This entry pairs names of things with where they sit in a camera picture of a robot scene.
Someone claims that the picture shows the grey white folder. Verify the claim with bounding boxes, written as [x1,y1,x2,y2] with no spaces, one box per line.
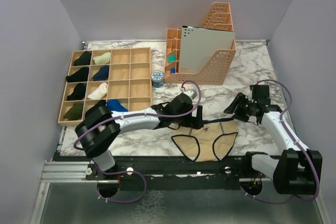
[179,26,235,73]

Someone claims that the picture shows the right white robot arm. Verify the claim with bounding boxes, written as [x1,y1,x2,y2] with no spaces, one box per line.
[224,84,322,197]

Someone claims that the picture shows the dark green rolled sock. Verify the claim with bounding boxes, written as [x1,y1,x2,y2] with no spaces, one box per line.
[64,103,83,121]

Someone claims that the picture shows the wooden compartment tray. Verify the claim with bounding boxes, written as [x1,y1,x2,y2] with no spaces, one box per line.
[58,47,152,126]

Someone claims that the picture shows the black rolled sock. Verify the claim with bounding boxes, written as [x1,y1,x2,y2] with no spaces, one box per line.
[73,51,92,66]
[66,67,89,82]
[65,83,86,101]

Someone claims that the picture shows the blue patterned round tin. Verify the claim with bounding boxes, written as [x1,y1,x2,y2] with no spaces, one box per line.
[151,70,164,88]

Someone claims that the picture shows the pale green rolled sock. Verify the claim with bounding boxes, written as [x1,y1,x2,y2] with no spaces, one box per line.
[93,52,111,65]

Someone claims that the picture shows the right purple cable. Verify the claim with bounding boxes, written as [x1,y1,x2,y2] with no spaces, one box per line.
[240,79,321,204]

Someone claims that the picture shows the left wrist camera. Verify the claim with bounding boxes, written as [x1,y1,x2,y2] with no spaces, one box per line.
[183,90,197,100]

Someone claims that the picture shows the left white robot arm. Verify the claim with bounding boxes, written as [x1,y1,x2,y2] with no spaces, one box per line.
[75,90,196,179]

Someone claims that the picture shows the black rolled sock top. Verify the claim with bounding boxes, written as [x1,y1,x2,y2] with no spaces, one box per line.
[73,51,92,66]

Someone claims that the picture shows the aluminium extrusion rail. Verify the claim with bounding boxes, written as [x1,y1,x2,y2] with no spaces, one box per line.
[40,162,89,183]

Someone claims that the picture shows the beige underwear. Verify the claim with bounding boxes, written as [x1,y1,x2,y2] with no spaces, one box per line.
[171,119,238,162]

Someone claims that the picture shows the white rolled sock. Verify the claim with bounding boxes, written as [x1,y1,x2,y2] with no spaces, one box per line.
[87,82,108,100]

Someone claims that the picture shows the peach file organizer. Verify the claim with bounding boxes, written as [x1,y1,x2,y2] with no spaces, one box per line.
[164,2,237,85]

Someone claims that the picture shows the navy rolled sock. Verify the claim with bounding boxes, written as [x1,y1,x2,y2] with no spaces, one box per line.
[92,65,109,81]

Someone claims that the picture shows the blue boxer underwear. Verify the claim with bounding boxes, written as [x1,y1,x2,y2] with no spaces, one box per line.
[106,99,128,112]

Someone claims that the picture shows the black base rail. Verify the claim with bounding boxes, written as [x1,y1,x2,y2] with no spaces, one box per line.
[86,156,265,191]

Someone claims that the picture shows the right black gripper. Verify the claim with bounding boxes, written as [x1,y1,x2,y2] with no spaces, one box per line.
[224,92,257,122]

